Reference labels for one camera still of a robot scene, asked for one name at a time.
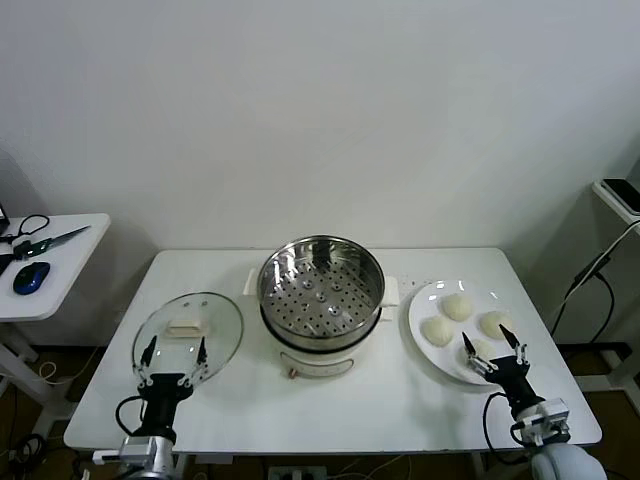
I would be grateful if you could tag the blue computer mouse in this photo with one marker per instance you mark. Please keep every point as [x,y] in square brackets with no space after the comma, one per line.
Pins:
[31,277]

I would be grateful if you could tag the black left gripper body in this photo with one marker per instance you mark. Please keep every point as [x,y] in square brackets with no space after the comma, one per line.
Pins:
[160,400]

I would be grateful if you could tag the scissors with green grip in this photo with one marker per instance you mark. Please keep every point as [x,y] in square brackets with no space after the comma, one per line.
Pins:
[65,235]

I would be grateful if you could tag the black screen device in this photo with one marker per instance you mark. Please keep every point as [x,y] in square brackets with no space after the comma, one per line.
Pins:
[3,215]

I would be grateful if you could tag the white round plate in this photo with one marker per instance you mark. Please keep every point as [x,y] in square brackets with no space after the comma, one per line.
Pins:
[430,305]

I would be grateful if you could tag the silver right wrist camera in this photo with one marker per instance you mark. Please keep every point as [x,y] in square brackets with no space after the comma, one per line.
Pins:
[542,420]

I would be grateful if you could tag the white stand foot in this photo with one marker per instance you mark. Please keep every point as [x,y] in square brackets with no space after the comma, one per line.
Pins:
[622,372]

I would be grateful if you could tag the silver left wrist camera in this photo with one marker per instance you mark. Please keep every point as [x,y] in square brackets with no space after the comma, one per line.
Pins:
[137,450]

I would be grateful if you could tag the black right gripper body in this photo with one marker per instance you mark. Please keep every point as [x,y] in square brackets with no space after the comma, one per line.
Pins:
[512,380]

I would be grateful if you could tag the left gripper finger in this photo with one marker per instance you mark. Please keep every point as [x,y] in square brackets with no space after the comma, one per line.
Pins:
[146,357]
[201,357]

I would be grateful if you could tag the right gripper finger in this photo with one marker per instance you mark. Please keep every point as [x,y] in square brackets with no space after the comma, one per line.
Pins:
[515,347]
[472,356]

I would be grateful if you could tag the black flat object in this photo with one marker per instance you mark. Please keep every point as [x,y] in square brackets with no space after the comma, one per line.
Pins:
[4,262]

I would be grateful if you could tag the white shelf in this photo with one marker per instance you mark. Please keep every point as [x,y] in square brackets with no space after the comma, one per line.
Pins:
[598,192]

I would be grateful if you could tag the white steamed baozi bun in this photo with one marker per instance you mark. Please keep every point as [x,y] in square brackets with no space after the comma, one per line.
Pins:
[492,322]
[482,350]
[437,331]
[457,306]

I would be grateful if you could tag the white side table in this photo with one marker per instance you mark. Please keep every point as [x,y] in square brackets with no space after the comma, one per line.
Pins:
[75,280]

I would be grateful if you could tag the perforated steel steamer basket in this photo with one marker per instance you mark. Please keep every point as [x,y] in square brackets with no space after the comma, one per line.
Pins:
[372,285]

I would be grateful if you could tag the black phone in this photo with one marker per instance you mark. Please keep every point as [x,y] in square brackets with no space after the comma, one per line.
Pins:
[622,192]

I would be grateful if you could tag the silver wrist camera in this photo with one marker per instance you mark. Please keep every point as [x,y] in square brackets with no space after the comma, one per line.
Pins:
[542,420]
[137,450]

